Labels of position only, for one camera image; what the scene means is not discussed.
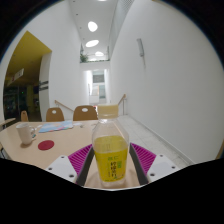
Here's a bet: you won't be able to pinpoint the light wooden side table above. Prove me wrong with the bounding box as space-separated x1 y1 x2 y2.
0 117 16 128

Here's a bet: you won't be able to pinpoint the green potted plant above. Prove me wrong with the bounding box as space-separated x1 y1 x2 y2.
79 53 89 64

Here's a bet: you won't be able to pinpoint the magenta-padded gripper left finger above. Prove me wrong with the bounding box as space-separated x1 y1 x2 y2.
44 143 96 188

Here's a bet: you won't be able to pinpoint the group of wooden chairs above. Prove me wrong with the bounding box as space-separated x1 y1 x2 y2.
19 105 99 123

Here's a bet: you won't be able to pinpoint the grey wall lamp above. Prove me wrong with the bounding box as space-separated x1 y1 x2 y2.
136 38 146 69

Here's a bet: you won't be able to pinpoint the dark wall sign plates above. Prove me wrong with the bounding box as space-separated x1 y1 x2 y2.
39 79 50 91

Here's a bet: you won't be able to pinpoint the wooden stair handrail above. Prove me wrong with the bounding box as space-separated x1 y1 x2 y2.
54 99 75 113
117 93 128 116

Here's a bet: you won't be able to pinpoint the group of round ceiling lights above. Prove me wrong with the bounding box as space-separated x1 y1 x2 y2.
84 0 109 58

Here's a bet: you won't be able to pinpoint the white ceramic mug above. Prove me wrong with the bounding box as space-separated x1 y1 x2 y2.
15 122 38 146

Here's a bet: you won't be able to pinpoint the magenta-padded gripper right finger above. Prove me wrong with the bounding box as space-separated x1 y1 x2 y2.
128 142 181 187

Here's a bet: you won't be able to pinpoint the dark shop shelf unit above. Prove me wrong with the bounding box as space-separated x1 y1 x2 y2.
3 84 34 118

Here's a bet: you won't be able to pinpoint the clear bottle with yellow drink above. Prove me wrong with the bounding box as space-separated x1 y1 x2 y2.
91 103 130 189

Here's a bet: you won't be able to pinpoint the hanging white sign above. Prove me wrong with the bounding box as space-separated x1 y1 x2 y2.
6 68 25 86

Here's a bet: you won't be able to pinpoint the flat round red coaster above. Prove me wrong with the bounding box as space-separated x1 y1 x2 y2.
37 139 55 151

